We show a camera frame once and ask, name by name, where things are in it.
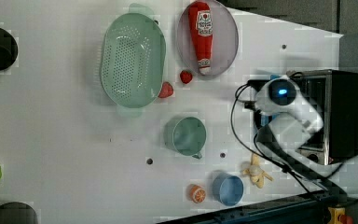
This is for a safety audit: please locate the black toaster oven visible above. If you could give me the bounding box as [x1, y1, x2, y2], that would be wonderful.
[247, 68, 358, 166]

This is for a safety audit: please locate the red toy strawberry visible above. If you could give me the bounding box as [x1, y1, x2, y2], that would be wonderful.
[180, 70, 193, 84]
[158, 82, 173, 98]

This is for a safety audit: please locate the dark round base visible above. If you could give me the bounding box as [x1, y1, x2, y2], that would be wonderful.
[0, 202, 38, 224]

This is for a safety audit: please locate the grey round plate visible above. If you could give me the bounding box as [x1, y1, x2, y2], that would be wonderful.
[176, 0, 239, 77]

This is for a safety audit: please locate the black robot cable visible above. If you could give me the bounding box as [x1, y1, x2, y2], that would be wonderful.
[229, 82, 358, 206]

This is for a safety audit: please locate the blue bowl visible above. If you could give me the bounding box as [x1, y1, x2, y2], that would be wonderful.
[212, 172, 244, 206]

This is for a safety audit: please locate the yellow plush banana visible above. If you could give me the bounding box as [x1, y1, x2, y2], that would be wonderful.
[241, 153, 273, 189]

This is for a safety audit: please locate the green enamel mug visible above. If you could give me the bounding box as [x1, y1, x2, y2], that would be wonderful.
[163, 117, 207, 160]

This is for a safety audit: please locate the green perforated colander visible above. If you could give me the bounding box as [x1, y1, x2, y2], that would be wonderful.
[100, 3, 166, 118]

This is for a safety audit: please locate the red plush ketchup bottle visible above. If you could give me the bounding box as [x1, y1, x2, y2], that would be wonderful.
[188, 1, 213, 75]

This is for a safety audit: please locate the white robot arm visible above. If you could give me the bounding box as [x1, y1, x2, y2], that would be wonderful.
[255, 76, 358, 207]

